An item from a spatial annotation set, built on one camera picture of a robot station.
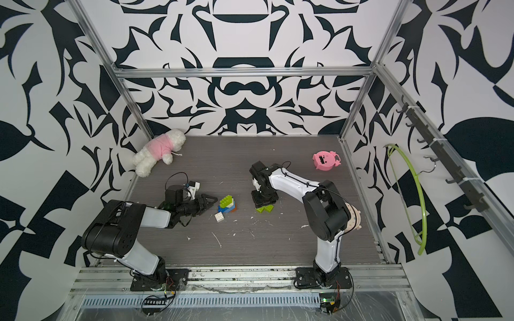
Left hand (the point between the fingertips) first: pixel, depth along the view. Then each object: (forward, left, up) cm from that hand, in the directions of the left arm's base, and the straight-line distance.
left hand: (214, 197), depth 92 cm
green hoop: (-28, -67, +19) cm, 76 cm away
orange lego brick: (-5, -9, -1) cm, 11 cm away
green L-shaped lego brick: (-5, -24, -2) cm, 25 cm away
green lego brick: (-5, -6, +6) cm, 10 cm away
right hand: (-3, -20, +1) cm, 21 cm away
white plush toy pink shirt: (+26, +30, +6) cm, 40 cm away
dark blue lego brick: (-6, -5, 0) cm, 8 cm away
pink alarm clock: (+19, -55, +1) cm, 58 cm away
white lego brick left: (-8, -3, -2) cm, 9 cm away
